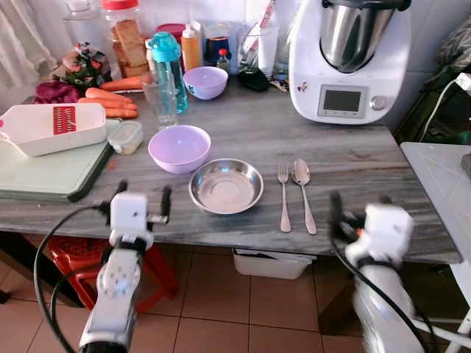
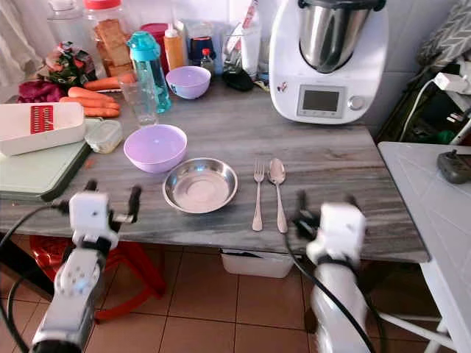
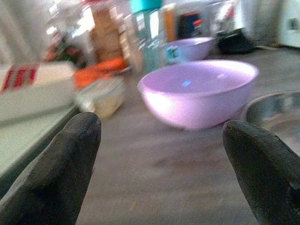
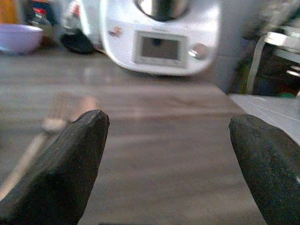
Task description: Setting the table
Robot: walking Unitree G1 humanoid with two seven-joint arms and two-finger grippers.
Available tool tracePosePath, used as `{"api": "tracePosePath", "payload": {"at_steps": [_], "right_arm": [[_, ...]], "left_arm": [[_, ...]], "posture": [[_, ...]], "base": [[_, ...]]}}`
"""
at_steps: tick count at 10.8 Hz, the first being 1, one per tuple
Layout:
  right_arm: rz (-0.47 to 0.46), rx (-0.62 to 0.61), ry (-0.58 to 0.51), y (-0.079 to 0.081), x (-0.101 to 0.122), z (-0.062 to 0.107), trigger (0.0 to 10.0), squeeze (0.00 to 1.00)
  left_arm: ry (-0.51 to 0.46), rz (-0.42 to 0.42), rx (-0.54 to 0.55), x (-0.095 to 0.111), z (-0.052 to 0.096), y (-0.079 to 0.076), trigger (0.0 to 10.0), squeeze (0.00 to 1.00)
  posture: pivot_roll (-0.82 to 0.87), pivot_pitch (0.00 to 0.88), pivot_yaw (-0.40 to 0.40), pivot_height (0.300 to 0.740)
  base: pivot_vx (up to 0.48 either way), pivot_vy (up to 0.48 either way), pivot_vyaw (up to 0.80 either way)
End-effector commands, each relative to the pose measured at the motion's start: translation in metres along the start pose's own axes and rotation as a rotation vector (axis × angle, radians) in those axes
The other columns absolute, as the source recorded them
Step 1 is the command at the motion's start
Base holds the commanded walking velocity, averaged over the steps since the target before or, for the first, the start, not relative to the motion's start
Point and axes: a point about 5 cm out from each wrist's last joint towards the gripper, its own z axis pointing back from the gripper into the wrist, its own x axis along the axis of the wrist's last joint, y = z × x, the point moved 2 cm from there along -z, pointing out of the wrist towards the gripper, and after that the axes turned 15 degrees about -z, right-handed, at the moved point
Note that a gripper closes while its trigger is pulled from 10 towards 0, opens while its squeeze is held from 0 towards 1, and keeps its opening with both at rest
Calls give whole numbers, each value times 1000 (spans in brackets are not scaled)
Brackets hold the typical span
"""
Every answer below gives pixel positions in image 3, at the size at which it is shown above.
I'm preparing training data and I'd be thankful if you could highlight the brown cardboard box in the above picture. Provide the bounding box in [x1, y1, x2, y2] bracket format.
[90, 7, 124, 63]

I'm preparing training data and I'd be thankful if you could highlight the clear bottle with teal cap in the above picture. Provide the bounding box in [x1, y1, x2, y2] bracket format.
[129, 0, 165, 73]

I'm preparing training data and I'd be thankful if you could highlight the lilac plastic bowl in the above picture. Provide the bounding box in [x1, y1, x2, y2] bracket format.
[165, 37, 216, 62]
[137, 59, 260, 130]

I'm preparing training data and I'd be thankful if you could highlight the silver metal bowl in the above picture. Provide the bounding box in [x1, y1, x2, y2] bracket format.
[241, 90, 300, 156]

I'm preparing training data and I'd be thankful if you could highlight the white box with red print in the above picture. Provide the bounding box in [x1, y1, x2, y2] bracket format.
[0, 61, 77, 122]

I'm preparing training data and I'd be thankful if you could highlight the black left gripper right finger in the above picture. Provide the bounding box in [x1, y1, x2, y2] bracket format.
[222, 120, 300, 225]

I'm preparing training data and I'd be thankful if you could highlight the black bag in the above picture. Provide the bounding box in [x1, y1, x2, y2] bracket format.
[217, 29, 255, 54]

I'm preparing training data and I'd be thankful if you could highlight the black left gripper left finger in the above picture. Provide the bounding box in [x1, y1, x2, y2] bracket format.
[0, 112, 102, 225]

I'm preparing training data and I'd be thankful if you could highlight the white appliance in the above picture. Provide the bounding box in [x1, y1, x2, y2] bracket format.
[277, 0, 300, 49]

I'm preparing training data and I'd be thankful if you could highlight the orange carton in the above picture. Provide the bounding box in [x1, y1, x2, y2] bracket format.
[163, 9, 177, 43]

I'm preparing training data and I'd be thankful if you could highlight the clear container with orange lid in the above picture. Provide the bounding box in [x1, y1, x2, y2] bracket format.
[73, 58, 128, 119]

